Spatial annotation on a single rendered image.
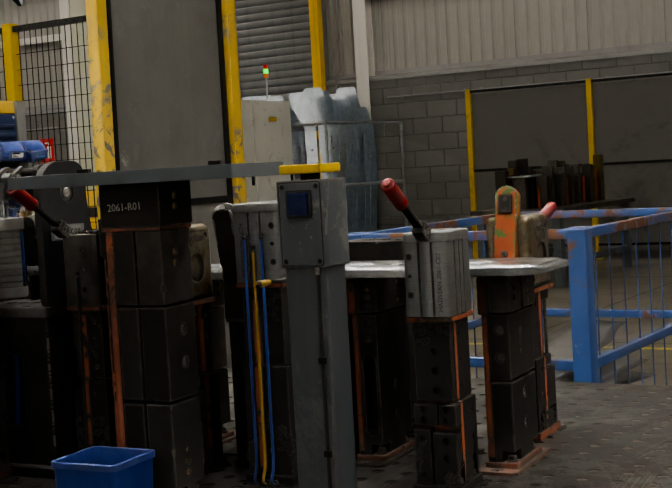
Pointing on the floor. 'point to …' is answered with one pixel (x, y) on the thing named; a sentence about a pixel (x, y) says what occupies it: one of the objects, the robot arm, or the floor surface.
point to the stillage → (582, 298)
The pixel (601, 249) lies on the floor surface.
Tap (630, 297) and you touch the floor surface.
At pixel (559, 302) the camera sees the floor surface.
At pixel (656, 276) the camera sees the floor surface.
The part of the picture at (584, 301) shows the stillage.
